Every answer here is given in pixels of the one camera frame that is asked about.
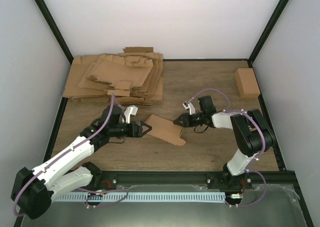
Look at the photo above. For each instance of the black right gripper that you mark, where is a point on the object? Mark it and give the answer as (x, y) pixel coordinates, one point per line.
(187, 121)

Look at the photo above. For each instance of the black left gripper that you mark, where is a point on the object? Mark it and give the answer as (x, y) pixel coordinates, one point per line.
(138, 132)

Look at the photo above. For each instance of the brown cardboard box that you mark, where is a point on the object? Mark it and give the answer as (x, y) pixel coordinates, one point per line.
(165, 130)
(247, 84)

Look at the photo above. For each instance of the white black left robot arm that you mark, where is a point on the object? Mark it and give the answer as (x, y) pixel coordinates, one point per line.
(34, 190)

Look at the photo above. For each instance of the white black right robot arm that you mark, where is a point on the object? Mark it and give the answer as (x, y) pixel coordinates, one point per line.
(252, 133)

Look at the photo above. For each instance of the folded brown cardboard box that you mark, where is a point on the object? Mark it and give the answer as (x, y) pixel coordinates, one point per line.
(247, 84)

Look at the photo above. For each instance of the stack of flat cardboard blanks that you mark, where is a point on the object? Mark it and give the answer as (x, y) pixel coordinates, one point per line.
(134, 76)

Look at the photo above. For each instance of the light blue slotted strip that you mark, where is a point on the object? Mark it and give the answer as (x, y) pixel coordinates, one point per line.
(147, 197)

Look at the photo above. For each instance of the clear acrylic front plate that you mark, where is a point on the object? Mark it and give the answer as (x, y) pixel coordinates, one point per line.
(278, 208)

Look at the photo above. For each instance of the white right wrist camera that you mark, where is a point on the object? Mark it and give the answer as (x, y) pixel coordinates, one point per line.
(189, 107)

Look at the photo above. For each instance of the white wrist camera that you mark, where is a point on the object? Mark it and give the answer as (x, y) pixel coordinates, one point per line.
(189, 107)
(129, 112)

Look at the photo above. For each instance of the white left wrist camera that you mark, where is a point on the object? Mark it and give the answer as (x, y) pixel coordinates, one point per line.
(129, 112)

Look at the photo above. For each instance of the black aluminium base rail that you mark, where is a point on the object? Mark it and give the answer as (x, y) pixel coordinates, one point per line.
(211, 179)

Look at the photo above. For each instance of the black right corner frame post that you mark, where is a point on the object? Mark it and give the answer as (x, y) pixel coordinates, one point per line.
(277, 12)

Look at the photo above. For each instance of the black corner frame post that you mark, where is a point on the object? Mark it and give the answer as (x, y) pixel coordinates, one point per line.
(42, 6)
(277, 12)

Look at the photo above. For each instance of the black left corner frame post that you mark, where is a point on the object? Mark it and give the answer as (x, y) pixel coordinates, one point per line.
(42, 6)

